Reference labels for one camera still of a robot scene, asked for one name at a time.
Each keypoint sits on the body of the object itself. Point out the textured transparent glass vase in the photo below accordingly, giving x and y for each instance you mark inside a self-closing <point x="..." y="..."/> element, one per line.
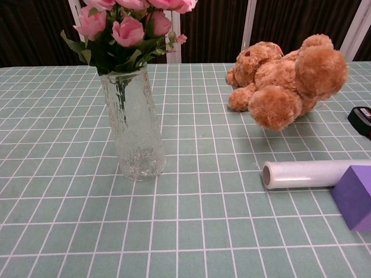
<point x="139" y="144"/>

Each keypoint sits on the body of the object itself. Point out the pink rose bouquet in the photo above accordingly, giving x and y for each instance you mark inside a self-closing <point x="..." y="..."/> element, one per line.
<point x="127" y="32"/>

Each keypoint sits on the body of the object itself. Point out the plastic wrap roll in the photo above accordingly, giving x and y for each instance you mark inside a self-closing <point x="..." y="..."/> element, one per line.
<point x="304" y="173"/>

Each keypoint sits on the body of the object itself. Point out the dark pleated curtain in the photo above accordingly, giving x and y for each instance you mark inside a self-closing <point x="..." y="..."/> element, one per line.
<point x="217" y="29"/>

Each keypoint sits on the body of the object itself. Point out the green grid tablecloth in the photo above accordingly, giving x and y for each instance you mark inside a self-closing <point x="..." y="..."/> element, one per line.
<point x="203" y="202"/>

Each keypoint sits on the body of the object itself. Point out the brown teddy bear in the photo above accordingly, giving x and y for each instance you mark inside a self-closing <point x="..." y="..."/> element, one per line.
<point x="278" y="78"/>

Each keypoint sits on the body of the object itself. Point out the black device with red tip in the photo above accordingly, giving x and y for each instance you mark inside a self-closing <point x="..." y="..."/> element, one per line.
<point x="360" y="118"/>

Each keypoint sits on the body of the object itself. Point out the purple foam block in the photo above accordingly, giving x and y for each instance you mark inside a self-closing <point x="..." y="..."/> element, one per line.
<point x="356" y="197"/>

